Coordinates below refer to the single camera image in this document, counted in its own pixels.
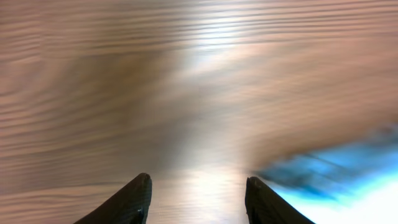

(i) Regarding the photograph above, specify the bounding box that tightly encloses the light blue printed t-shirt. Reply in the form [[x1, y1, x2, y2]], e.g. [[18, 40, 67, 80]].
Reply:
[[255, 124, 397, 224]]

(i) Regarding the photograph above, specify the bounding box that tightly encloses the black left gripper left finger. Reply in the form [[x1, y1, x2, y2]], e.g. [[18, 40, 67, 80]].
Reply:
[[75, 173, 152, 224]]

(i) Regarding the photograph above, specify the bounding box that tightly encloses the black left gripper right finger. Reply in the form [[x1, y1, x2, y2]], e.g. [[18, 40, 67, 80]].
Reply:
[[245, 177, 315, 224]]

